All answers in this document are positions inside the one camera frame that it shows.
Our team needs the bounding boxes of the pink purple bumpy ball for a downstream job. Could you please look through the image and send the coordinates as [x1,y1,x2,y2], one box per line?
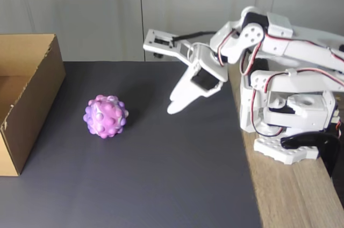
[84,94,130,139]

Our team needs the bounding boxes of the brown cardboard box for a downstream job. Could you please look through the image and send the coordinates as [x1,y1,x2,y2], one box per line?
[0,33,67,177]

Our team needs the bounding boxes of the dark grey table mat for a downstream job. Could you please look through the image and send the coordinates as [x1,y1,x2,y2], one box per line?
[0,61,263,228]

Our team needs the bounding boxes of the black table clamp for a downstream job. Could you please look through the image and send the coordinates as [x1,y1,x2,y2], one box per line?
[280,132,340,177]

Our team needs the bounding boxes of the thin white cable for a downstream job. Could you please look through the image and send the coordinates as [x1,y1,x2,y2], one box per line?
[188,42,205,60]

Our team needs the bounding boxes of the black camera cable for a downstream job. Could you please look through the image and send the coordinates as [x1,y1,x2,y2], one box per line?
[171,31,216,44]

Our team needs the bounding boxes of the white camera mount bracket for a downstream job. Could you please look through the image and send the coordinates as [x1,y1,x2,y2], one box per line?
[142,29,201,65]

